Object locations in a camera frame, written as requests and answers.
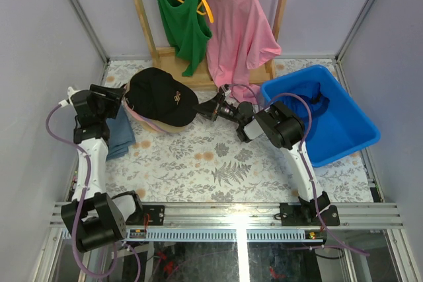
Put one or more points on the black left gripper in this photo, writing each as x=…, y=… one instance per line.
x=110, y=98

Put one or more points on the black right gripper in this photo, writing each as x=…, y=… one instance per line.
x=209, y=108

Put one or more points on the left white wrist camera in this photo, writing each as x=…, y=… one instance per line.
x=71, y=91

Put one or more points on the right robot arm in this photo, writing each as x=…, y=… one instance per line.
x=286, y=131

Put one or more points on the folded blue cloth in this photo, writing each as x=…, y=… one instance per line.
x=121, y=135

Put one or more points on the wooden hat stand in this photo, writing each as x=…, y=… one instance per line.
x=146, y=127

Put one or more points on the wooden clothes rack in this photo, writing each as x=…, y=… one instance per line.
x=165, y=58

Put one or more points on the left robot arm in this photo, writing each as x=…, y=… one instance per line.
x=92, y=217

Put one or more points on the blue plastic bin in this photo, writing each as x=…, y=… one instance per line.
x=339, y=126

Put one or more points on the purple cap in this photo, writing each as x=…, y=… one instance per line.
x=151, y=124

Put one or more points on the pink t-shirt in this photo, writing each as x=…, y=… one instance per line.
x=241, y=41

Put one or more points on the green tank top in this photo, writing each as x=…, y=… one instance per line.
x=186, y=30

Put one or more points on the aluminium mounting rail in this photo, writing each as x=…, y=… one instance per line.
x=261, y=222

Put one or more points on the black sport cap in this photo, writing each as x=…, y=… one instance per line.
x=154, y=94

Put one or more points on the pink cap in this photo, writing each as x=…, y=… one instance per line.
x=130, y=111

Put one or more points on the beige sport cap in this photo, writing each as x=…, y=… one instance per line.
x=166, y=128

